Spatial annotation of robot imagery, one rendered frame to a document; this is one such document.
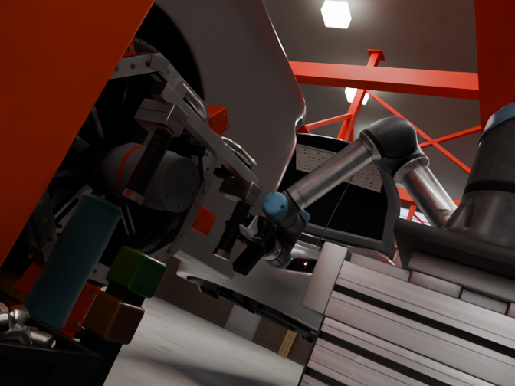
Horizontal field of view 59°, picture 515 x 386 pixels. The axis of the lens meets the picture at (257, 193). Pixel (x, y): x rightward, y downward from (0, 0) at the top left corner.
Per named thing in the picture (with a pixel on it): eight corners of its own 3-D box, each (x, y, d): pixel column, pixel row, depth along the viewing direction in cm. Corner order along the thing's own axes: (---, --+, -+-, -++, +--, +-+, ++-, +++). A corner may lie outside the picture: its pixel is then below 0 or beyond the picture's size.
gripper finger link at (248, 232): (246, 207, 112) (254, 218, 120) (237, 229, 110) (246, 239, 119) (257, 211, 111) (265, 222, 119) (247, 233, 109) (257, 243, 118)
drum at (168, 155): (126, 204, 118) (150, 157, 121) (186, 224, 106) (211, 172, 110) (86, 180, 107) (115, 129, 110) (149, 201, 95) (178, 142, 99)
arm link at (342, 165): (423, 119, 118) (270, 227, 122) (425, 139, 128) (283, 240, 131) (395, 93, 125) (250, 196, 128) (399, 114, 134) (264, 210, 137)
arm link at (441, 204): (478, 299, 107) (366, 134, 135) (475, 311, 119) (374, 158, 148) (526, 276, 105) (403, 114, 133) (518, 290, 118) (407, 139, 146)
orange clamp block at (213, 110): (191, 137, 134) (211, 125, 140) (211, 141, 130) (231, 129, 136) (187, 115, 131) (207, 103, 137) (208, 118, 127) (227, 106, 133)
